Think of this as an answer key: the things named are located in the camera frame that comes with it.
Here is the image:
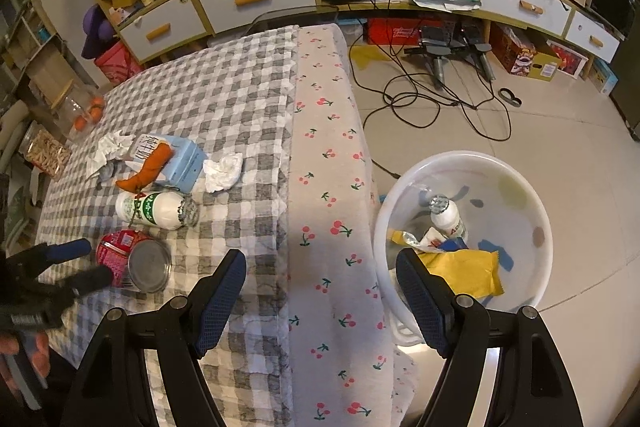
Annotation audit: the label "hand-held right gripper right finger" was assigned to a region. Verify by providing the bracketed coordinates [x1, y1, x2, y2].
[396, 249, 583, 427]

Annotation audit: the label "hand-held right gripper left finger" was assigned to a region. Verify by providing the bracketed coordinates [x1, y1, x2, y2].
[60, 249, 247, 427]

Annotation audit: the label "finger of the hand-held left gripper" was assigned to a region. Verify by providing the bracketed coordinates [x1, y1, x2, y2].
[0, 238, 93, 279]
[30, 265, 114, 308]

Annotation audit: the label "red tin can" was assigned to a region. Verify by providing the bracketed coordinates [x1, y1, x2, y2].
[95, 229, 172, 294]

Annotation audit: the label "yellow plastic bag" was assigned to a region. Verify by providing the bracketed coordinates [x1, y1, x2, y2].
[417, 249, 505, 299]

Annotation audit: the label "small white plastic bottle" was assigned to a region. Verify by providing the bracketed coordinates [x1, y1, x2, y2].
[429, 194, 469, 242]

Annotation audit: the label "white printed plastic bucket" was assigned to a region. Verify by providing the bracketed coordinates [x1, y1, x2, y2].
[371, 150, 555, 349]

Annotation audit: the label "person's left hand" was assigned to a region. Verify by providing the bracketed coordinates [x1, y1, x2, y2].
[0, 331, 52, 379]

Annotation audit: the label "white bottle with green label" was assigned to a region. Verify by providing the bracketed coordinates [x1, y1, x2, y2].
[115, 190, 200, 229]

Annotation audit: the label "glass jar with nuts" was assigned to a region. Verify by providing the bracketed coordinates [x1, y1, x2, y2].
[16, 121, 72, 181]

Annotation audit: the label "crumpled white tissue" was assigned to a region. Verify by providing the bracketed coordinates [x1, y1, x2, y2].
[86, 130, 134, 178]
[202, 153, 244, 194]

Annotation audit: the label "orange carrot toy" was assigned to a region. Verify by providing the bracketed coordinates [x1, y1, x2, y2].
[115, 141, 174, 193]

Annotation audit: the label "clear jar with oranges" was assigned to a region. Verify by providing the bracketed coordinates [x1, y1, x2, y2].
[49, 79, 107, 141]

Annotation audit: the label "light blue carton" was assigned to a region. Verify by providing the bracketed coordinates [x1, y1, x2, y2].
[132, 134, 209, 196]

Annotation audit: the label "cherry print cloth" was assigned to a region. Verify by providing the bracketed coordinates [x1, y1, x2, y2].
[279, 24, 422, 427]

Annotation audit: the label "red bag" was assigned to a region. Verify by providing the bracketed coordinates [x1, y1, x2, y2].
[94, 41, 144, 86]

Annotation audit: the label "grey checked tablecloth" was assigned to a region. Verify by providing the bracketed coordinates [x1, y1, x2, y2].
[34, 25, 302, 427]

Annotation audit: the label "purple hat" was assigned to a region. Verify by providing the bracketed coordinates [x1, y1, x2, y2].
[81, 4, 122, 60]

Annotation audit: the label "black folding stand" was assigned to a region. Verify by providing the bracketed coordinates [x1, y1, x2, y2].
[404, 21, 497, 91]

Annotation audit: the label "colourful cardboard box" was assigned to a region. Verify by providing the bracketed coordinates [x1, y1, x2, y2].
[488, 22, 564, 82]

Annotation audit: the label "red cardboard box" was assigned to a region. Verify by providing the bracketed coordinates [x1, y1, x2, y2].
[366, 17, 424, 46]

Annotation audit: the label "red and white box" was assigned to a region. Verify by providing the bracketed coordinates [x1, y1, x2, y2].
[546, 39, 592, 78]

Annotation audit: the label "blue cardboard box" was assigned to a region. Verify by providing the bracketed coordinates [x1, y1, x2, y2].
[589, 56, 619, 96]

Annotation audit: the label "black microwave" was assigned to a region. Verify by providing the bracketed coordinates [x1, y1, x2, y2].
[587, 0, 637, 38]

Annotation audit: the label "black floor cables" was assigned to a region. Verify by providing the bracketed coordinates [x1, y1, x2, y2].
[349, 4, 514, 144]

